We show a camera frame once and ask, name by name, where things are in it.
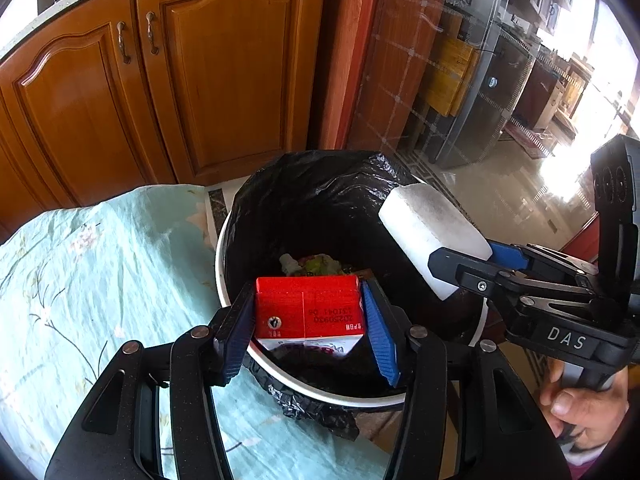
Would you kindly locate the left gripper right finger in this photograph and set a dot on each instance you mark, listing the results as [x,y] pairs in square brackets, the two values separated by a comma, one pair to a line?
[383,330]

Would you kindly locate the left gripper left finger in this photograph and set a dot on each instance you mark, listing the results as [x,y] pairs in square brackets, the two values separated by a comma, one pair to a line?
[236,329]

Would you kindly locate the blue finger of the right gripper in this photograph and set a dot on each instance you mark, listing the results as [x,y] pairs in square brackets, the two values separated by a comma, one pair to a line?
[508,256]
[451,270]

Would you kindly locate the red and white milk carton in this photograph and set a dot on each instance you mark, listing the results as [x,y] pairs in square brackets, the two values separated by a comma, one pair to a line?
[319,312]

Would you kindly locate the white foam sponge block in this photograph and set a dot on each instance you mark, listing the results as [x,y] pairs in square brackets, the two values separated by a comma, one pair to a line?
[421,220]

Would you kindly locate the green jelly drink pouch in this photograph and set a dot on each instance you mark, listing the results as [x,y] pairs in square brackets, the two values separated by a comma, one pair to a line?
[316,265]

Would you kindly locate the pink right sleeve forearm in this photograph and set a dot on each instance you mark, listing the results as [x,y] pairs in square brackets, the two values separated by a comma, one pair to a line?
[579,460]

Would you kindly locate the black trash bag liner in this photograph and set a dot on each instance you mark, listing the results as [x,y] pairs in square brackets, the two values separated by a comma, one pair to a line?
[327,202]

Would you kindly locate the wooden lower kitchen cabinets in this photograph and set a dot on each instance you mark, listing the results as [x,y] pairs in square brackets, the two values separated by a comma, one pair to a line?
[116,94]

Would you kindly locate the right hand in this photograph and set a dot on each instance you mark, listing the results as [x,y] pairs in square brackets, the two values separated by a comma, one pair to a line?
[595,415]

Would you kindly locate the floral teal tablecloth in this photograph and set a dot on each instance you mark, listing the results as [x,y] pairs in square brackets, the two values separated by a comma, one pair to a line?
[76,284]

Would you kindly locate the glass sliding door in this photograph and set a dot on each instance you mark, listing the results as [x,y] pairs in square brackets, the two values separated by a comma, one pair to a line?
[500,103]

